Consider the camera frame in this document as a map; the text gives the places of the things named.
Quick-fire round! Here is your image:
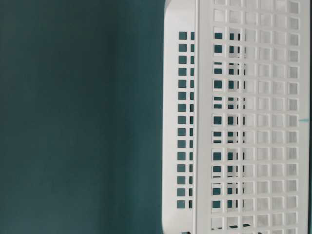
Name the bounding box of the white plastic lattice basket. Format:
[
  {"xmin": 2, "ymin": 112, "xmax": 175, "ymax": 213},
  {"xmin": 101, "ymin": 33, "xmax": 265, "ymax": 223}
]
[{"xmin": 162, "ymin": 0, "xmax": 311, "ymax": 234}]

